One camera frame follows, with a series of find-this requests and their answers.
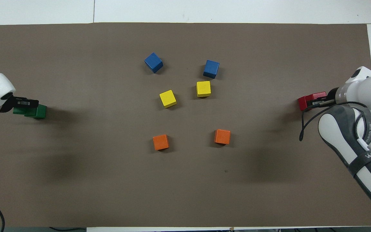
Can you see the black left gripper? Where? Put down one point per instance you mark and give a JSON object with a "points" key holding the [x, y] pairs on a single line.
{"points": [[11, 102]]}

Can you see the blue wooden block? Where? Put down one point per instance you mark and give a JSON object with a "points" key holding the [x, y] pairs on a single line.
{"points": [[211, 68], [153, 62]]}

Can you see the yellow wooden block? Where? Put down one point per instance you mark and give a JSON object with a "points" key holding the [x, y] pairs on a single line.
{"points": [[203, 88], [167, 98]]}

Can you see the brown table mat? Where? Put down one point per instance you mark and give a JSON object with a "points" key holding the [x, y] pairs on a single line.
{"points": [[108, 180]]}

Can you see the orange wooden block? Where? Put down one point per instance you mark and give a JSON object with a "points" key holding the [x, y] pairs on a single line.
{"points": [[222, 136], [160, 142]]}

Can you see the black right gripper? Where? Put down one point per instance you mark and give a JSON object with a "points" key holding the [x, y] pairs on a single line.
{"points": [[332, 96]]}

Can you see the red wooden block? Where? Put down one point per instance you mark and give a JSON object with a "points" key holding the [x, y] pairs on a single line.
{"points": [[316, 96], [302, 103]]}

